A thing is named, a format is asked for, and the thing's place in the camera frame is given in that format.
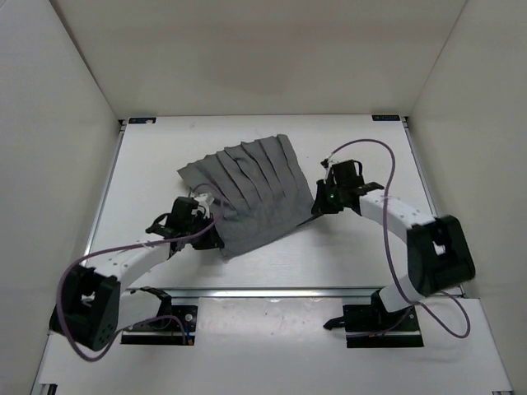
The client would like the grey pleated skirt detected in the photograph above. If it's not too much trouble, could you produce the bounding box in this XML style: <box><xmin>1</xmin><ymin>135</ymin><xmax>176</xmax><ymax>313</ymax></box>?
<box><xmin>178</xmin><ymin>134</ymin><xmax>314</xmax><ymax>259</ymax></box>

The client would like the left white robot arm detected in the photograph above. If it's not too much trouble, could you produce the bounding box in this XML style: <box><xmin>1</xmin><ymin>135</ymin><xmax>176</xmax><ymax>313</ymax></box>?
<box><xmin>49</xmin><ymin>193</ymin><xmax>223</xmax><ymax>353</ymax></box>

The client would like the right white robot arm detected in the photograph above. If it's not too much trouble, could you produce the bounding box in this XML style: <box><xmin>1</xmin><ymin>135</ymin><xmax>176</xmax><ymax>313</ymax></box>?
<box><xmin>311</xmin><ymin>159</ymin><xmax>475</xmax><ymax>330</ymax></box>

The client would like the right blue corner label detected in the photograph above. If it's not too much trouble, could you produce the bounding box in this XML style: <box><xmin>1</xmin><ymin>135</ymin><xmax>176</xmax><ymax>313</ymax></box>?
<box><xmin>371</xmin><ymin>114</ymin><xmax>400</xmax><ymax>122</ymax></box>

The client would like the blue corner label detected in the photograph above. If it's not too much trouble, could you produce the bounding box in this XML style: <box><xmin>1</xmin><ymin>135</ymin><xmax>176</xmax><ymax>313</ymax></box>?
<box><xmin>371</xmin><ymin>114</ymin><xmax>400</xmax><ymax>122</ymax></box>
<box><xmin>128</xmin><ymin>117</ymin><xmax>156</xmax><ymax>124</ymax></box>

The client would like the left blue corner label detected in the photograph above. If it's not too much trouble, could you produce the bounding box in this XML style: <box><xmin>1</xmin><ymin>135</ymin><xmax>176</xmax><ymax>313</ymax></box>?
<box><xmin>128</xmin><ymin>117</ymin><xmax>156</xmax><ymax>124</ymax></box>

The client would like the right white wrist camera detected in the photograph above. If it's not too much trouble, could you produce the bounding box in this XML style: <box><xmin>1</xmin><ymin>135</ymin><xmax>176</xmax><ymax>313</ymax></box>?
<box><xmin>320</xmin><ymin>156</ymin><xmax>335</xmax><ymax>171</ymax></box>

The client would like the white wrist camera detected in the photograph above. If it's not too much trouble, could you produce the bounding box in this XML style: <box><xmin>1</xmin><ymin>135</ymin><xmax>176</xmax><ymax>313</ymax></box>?
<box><xmin>191</xmin><ymin>193</ymin><xmax>214</xmax><ymax>218</ymax></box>
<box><xmin>320</xmin><ymin>156</ymin><xmax>335</xmax><ymax>171</ymax></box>

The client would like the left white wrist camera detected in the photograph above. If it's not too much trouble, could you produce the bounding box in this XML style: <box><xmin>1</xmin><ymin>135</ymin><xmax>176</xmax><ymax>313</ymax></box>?
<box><xmin>191</xmin><ymin>193</ymin><xmax>214</xmax><ymax>218</ymax></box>

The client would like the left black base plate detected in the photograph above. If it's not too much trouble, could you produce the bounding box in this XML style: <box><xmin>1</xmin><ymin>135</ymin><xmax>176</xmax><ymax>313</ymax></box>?
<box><xmin>120</xmin><ymin>299</ymin><xmax>198</xmax><ymax>346</ymax></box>

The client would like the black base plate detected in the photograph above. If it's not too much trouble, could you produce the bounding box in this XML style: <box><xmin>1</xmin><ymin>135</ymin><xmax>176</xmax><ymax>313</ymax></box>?
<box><xmin>120</xmin><ymin>299</ymin><xmax>198</xmax><ymax>346</ymax></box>
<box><xmin>323</xmin><ymin>304</ymin><xmax>424</xmax><ymax>349</ymax></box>

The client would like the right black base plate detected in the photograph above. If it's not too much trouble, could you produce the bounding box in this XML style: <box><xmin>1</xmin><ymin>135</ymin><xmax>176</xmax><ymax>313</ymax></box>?
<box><xmin>323</xmin><ymin>304</ymin><xmax>424</xmax><ymax>349</ymax></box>

